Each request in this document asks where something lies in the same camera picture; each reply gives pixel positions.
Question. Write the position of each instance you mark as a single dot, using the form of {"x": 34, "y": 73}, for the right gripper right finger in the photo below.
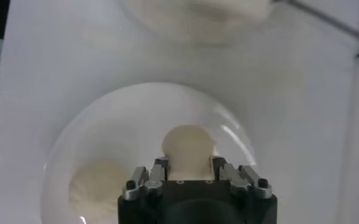
{"x": 218, "y": 169}

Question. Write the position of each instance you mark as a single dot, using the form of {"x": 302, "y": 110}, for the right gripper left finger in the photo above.
{"x": 159, "y": 170}

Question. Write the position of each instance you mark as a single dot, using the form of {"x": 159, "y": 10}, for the white steamed baozi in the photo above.
{"x": 188, "y": 146}
{"x": 97, "y": 188}

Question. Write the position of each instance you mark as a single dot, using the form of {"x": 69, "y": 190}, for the white round plate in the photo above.
{"x": 130, "y": 121}

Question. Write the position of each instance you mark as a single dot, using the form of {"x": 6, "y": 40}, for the white electric pot base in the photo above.
{"x": 167, "y": 24}

